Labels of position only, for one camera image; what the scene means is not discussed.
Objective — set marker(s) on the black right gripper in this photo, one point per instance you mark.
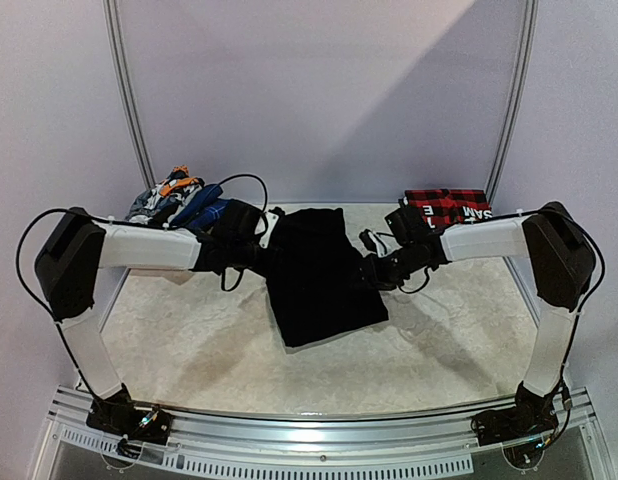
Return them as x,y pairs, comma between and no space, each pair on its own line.
374,273

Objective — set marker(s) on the black t-shirt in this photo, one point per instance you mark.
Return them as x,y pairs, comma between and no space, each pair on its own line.
314,283

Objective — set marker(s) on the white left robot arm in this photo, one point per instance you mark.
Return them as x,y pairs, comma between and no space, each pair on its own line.
81,245

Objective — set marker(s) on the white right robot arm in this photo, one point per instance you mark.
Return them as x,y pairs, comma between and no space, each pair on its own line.
566,263

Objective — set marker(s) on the camouflage orange garment pile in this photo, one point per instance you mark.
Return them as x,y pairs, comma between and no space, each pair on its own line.
166,199

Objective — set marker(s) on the red black plaid shirt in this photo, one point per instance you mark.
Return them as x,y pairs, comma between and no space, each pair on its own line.
446,207

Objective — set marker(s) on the blue plaid garment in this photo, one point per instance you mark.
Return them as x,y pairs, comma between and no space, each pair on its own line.
202,211

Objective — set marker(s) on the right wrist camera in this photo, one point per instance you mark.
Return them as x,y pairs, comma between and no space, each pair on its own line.
373,243

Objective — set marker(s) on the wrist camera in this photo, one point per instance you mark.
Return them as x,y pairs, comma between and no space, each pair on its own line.
373,243
266,226

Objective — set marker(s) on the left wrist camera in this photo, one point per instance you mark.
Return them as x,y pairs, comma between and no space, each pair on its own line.
266,226

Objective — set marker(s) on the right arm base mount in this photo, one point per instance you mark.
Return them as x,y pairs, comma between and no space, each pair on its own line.
526,418

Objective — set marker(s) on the aluminium front rail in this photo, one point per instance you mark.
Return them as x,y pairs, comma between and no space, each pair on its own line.
437,444

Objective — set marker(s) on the right aluminium frame post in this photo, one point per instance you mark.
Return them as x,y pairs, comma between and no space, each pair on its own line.
515,95

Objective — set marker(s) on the aluminium frame post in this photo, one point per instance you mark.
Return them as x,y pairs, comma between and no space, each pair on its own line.
515,95
126,91

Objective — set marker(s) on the left aluminium frame post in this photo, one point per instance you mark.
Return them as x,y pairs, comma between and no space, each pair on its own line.
126,91

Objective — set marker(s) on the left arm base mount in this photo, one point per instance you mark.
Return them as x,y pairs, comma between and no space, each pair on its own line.
151,425

